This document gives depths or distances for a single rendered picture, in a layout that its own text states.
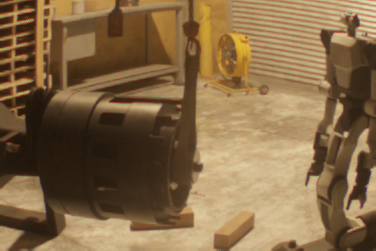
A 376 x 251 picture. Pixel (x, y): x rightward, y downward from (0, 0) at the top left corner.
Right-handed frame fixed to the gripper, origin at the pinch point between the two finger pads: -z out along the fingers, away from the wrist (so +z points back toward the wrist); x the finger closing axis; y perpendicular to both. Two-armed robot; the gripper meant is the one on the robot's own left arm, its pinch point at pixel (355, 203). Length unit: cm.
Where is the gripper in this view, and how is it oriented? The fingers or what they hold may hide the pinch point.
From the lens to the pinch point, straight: 297.5
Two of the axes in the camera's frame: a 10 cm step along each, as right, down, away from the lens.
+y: 3.7, 2.2, -9.0
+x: -9.1, -0.9, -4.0
